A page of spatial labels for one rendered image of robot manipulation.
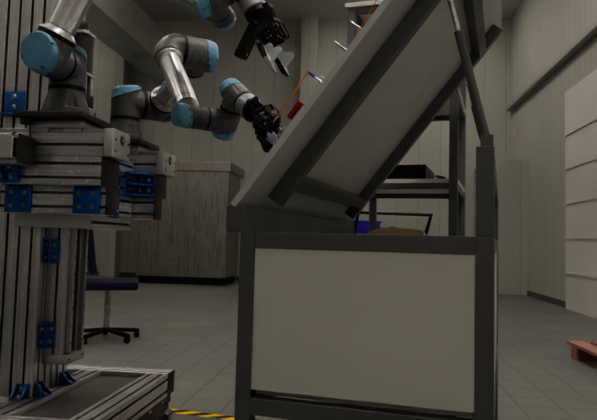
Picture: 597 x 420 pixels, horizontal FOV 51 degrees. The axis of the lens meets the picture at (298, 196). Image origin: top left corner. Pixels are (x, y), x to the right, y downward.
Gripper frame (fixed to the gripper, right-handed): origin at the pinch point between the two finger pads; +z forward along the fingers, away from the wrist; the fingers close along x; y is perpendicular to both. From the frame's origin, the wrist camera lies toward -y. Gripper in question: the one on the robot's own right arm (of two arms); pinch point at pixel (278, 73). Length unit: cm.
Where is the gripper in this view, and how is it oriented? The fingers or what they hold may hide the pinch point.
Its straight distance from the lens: 186.0
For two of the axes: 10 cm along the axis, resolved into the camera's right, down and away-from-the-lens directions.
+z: 4.3, 8.9, -1.5
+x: 4.0, -0.4, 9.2
